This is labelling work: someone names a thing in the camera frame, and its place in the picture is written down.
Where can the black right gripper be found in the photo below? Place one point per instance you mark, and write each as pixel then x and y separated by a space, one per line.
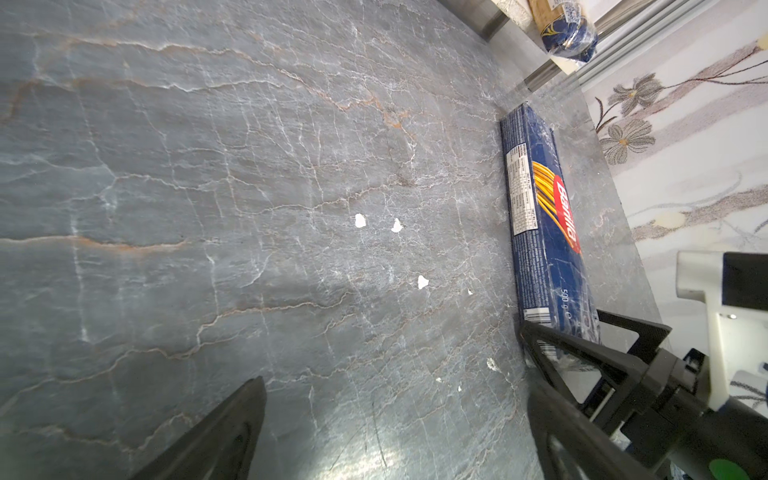
pixel 666 402

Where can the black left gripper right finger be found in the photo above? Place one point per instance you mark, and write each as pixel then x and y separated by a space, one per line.
pixel 569 446

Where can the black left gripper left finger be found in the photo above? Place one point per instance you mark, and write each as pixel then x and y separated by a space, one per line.
pixel 222 445

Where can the blue Barilla spaghetti pack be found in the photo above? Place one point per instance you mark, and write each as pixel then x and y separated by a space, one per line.
pixel 551 282

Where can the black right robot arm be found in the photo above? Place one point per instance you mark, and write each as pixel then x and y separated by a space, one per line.
pixel 730 443

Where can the white two-tier metal shelf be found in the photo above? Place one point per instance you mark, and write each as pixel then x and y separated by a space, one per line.
pixel 488 18

